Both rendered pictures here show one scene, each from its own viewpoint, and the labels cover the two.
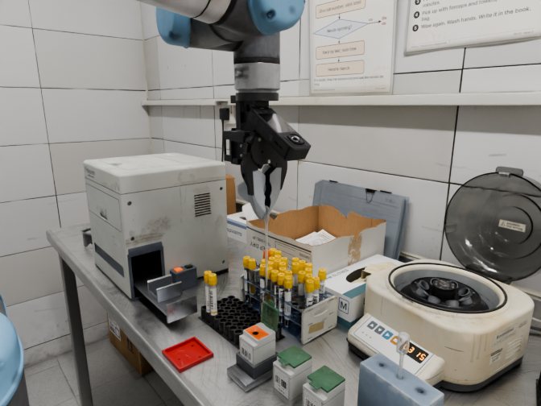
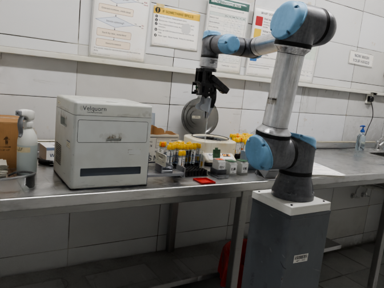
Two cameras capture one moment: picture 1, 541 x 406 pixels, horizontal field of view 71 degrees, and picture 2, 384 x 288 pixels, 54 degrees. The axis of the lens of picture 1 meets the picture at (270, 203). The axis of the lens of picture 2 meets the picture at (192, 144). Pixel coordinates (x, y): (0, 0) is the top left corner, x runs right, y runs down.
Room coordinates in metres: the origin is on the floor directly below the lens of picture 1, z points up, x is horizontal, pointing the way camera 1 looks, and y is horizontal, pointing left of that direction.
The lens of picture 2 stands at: (0.46, 1.65, 1.27)
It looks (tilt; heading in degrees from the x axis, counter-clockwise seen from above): 9 degrees down; 278
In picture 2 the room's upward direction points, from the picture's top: 6 degrees clockwise
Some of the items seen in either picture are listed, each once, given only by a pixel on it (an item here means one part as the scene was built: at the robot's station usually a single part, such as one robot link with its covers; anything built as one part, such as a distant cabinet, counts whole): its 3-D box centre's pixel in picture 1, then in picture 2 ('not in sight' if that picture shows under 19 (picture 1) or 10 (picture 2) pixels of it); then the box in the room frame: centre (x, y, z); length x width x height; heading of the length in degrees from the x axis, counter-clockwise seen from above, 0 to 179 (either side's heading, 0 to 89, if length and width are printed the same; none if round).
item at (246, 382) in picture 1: (258, 362); (218, 172); (0.56, 0.02, 0.89); 0.09 x 0.05 x 0.04; 130
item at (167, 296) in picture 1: (160, 287); (158, 170); (0.78, 0.24, 0.92); 0.21 x 0.07 x 0.05; 40
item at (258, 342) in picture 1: (258, 348); (218, 166); (0.56, 0.02, 0.92); 0.05 x 0.04 x 0.06; 130
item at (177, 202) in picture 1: (158, 217); (104, 139); (0.98, 0.30, 1.03); 0.31 x 0.27 x 0.30; 40
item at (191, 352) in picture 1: (187, 353); (204, 180); (0.60, 0.15, 0.88); 0.07 x 0.07 x 0.01; 40
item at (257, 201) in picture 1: (249, 192); (205, 107); (0.64, 0.04, 1.17); 0.06 x 0.03 x 0.09; 41
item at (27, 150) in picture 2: not in sight; (26, 142); (1.25, 0.39, 1.00); 0.09 x 0.08 x 0.24; 130
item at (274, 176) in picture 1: (263, 190); (201, 107); (0.67, 0.01, 1.17); 0.06 x 0.03 x 0.09; 41
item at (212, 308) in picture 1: (239, 302); (187, 161); (0.70, 0.06, 0.93); 0.17 x 0.09 x 0.11; 41
